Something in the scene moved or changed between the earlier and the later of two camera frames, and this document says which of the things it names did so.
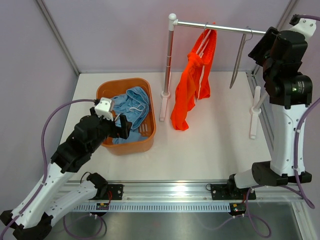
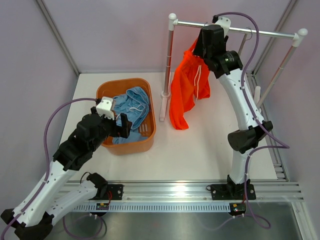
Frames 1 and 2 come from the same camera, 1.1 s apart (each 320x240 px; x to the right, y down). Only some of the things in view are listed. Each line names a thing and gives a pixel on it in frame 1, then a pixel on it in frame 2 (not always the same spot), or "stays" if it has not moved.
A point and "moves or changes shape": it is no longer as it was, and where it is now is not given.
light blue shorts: (135, 103) stays
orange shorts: (193, 83) moves or changes shape
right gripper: (267, 41) to (198, 49)
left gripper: (122, 132) stays
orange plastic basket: (110, 89) stays
